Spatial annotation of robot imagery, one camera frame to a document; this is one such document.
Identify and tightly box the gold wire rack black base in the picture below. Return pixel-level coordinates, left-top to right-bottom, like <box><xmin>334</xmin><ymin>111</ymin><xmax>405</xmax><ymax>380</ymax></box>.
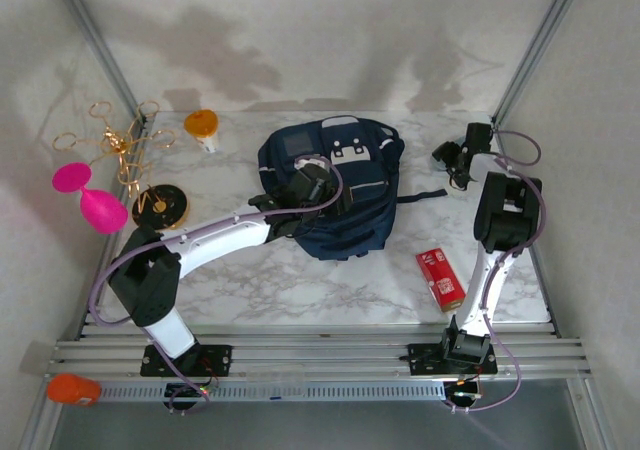
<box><xmin>52</xmin><ymin>100</ymin><xmax>190</xmax><ymax>232</ymax></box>

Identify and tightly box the navy blue backpack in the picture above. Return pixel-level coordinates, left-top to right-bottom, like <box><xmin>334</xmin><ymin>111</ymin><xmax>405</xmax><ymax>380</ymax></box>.
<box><xmin>257</xmin><ymin>114</ymin><xmax>449</xmax><ymax>262</ymax></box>

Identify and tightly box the grey slotted cable duct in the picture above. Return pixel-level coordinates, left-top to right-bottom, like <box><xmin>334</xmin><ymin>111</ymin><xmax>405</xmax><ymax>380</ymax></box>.
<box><xmin>97</xmin><ymin>380</ymin><xmax>447</xmax><ymax>404</ymax></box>

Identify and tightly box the black controller board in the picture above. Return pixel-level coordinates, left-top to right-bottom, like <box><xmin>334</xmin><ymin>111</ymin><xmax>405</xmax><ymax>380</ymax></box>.
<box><xmin>166</xmin><ymin>382</ymin><xmax>214</xmax><ymax>404</ymax></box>
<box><xmin>446</xmin><ymin>377</ymin><xmax>484</xmax><ymax>405</ymax></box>

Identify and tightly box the aluminium frame post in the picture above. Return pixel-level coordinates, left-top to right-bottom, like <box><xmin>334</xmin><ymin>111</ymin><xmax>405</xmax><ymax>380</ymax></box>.
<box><xmin>492</xmin><ymin>0</ymin><xmax>594</xmax><ymax>126</ymax></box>
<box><xmin>47</xmin><ymin>0</ymin><xmax>156</xmax><ymax>126</ymax></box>

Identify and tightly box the pink plastic goblet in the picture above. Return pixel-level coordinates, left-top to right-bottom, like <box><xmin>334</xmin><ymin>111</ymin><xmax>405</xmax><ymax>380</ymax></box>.
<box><xmin>51</xmin><ymin>162</ymin><xmax>130</xmax><ymax>235</ymax></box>

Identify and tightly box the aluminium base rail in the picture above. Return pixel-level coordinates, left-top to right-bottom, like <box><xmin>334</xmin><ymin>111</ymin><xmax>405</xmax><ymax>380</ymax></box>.
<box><xmin>47</xmin><ymin>325</ymin><xmax>592</xmax><ymax>382</ymax></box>

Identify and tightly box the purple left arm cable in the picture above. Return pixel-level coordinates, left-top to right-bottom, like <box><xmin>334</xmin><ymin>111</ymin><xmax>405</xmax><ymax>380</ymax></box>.
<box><xmin>89</xmin><ymin>155</ymin><xmax>346</xmax><ymax>416</ymax></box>

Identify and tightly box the orange pill bottle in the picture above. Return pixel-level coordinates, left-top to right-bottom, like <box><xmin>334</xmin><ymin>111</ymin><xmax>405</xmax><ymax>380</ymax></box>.
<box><xmin>183</xmin><ymin>109</ymin><xmax>221</xmax><ymax>154</ymax></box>

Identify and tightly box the aluminium side rail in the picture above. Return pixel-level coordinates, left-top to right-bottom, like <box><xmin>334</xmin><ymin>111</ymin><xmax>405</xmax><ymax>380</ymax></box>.
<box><xmin>19</xmin><ymin>112</ymin><xmax>159</xmax><ymax>450</ymax></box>
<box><xmin>492</xmin><ymin>114</ymin><xmax>619</xmax><ymax>450</ymax></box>

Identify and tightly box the red rectangular box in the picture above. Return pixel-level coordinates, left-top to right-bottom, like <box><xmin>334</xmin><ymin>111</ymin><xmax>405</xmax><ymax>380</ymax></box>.
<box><xmin>415</xmin><ymin>247</ymin><xmax>467</xmax><ymax>314</ymax></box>

